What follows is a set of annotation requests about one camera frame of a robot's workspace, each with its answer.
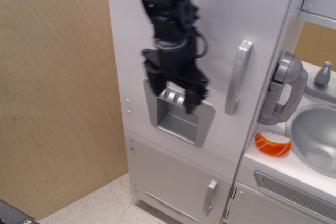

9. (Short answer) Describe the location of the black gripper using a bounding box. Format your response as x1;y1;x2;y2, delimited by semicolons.
142;37;208;114

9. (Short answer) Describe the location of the silver fridge door handle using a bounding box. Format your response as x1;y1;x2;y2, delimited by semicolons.
225;40;253;116

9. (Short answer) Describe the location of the white toy fridge door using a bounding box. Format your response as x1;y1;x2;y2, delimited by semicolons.
109;0;293;184

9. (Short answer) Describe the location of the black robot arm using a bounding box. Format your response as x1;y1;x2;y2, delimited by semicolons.
141;0;208;114

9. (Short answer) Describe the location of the silver ice dispenser panel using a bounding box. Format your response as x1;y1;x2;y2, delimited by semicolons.
143;79;216;147

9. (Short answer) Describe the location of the white lower freezer door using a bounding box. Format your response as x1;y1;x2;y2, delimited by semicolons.
125;132;230;223

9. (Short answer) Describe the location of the grey toy telephone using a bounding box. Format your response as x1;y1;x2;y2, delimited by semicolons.
258;52;308;125

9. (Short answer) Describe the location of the orange salmon sushi toy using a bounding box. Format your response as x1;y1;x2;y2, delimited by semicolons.
255;131;292;157

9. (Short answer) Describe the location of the brass cabinet hinge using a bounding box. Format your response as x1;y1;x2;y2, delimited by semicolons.
223;209;230;219
230;187;237;199

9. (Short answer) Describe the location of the brass lower cabinet hinge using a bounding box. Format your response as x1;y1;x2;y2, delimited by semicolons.
223;209;230;219

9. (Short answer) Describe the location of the silver toy sink basin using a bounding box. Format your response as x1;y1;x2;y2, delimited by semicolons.
285;104;335;178

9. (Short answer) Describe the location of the grey toy faucet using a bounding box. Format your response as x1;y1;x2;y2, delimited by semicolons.
305;61;335;103

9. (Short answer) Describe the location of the grey oven vent panel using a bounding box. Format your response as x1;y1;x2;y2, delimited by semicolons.
253;170;335;222

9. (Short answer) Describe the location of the black device corner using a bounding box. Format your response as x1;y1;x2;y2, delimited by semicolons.
1;200;40;224

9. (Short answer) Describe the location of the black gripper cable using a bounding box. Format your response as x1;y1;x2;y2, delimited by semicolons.
195;34;208;58

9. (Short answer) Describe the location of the silver freezer door handle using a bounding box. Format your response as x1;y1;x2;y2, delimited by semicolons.
203;179;218;216

